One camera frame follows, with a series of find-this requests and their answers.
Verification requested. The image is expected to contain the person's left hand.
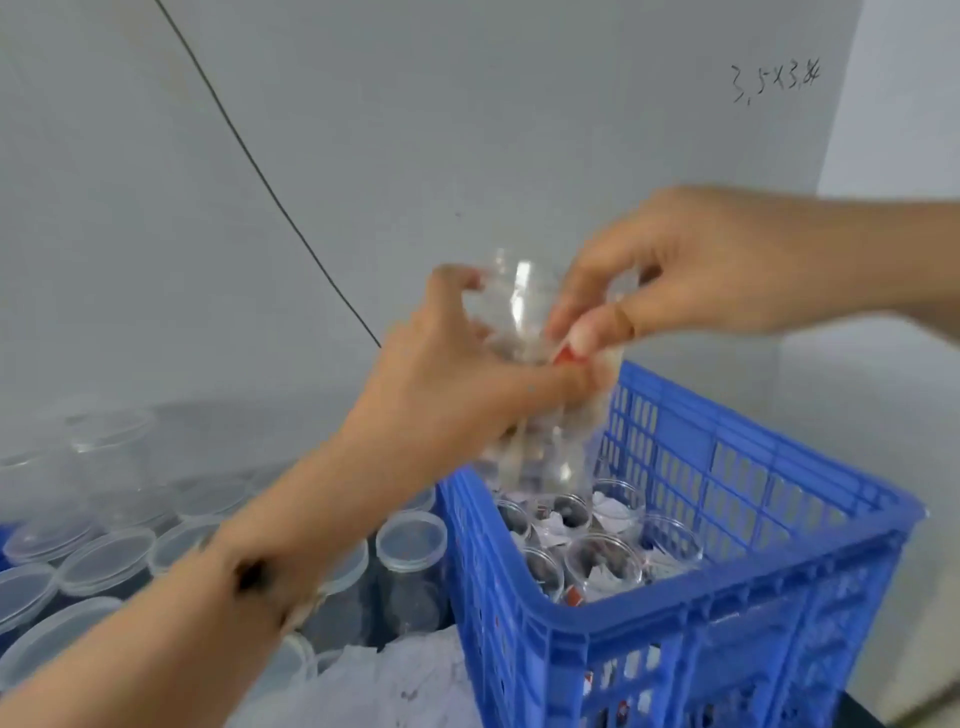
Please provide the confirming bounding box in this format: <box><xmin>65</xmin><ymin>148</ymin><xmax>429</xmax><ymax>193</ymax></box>
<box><xmin>330</xmin><ymin>265</ymin><xmax>605</xmax><ymax>500</ymax></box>

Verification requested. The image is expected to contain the person's right hand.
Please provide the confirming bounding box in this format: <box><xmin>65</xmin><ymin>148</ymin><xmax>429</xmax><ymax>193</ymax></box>
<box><xmin>543</xmin><ymin>184</ymin><xmax>845</xmax><ymax>359</ymax></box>

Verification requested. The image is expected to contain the clear jar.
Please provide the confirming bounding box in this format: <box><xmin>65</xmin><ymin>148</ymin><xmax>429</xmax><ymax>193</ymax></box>
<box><xmin>465</xmin><ymin>252</ymin><xmax>624</xmax><ymax>500</ymax></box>

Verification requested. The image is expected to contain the pile of white label papers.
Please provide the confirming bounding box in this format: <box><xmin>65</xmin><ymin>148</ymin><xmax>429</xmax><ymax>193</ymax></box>
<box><xmin>225</xmin><ymin>627</ymin><xmax>485</xmax><ymax>728</ymax></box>

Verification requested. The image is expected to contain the blue slatted crate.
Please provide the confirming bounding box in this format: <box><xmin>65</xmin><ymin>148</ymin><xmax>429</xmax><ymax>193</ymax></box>
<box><xmin>438</xmin><ymin>360</ymin><xmax>927</xmax><ymax>728</ymax></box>

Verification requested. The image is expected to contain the group of lidded jars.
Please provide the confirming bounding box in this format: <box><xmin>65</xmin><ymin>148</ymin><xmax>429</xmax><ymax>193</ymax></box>
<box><xmin>0</xmin><ymin>405</ymin><xmax>452</xmax><ymax>707</ymax></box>

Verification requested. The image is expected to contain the person's left forearm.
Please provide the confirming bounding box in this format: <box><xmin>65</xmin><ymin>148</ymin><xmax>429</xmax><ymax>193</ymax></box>
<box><xmin>0</xmin><ymin>447</ymin><xmax>399</xmax><ymax>728</ymax></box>

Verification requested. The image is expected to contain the thin beaded bracelet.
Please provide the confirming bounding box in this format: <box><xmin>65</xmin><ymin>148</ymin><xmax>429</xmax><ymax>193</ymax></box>
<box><xmin>228</xmin><ymin>552</ymin><xmax>329</xmax><ymax>635</ymax></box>

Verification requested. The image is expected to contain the black cable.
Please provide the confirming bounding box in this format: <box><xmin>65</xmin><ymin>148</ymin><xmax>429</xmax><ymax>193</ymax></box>
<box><xmin>154</xmin><ymin>0</ymin><xmax>383</xmax><ymax>348</ymax></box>

